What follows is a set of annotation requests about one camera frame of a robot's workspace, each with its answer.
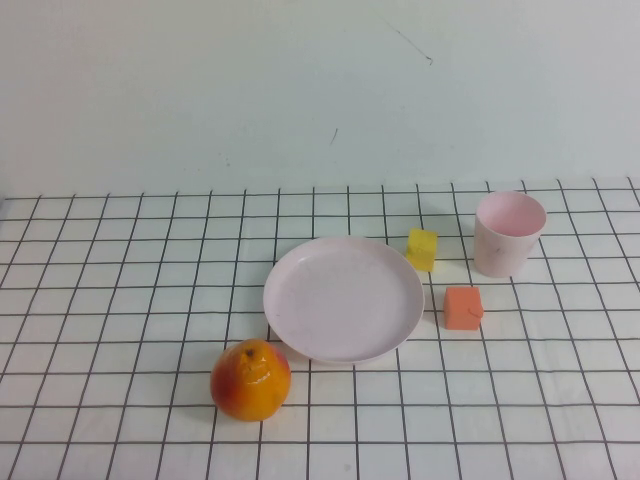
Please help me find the orange foam cube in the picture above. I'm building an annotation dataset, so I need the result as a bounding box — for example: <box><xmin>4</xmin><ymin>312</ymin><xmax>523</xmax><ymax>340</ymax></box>
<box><xmin>443</xmin><ymin>285</ymin><xmax>485</xmax><ymax>332</ymax></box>

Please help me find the orange red toy fruit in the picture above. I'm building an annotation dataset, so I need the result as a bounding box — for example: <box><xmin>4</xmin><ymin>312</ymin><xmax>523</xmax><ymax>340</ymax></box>
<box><xmin>209</xmin><ymin>338</ymin><xmax>292</xmax><ymax>424</ymax></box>

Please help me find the pink round plate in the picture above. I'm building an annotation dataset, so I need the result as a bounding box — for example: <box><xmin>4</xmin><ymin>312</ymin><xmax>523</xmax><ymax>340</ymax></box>
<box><xmin>262</xmin><ymin>235</ymin><xmax>426</xmax><ymax>365</ymax></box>

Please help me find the white black grid tablecloth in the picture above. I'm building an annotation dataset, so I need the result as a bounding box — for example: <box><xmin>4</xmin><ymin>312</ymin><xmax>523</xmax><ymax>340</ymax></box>
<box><xmin>0</xmin><ymin>177</ymin><xmax>640</xmax><ymax>480</ymax></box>

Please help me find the pink plastic cup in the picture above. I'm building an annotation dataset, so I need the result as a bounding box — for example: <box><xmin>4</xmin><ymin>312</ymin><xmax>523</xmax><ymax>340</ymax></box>
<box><xmin>473</xmin><ymin>190</ymin><xmax>548</xmax><ymax>278</ymax></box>

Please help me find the yellow foam cube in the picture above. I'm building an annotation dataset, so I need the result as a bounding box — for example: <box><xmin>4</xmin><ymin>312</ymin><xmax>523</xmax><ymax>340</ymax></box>
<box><xmin>404</xmin><ymin>227</ymin><xmax>439</xmax><ymax>272</ymax></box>

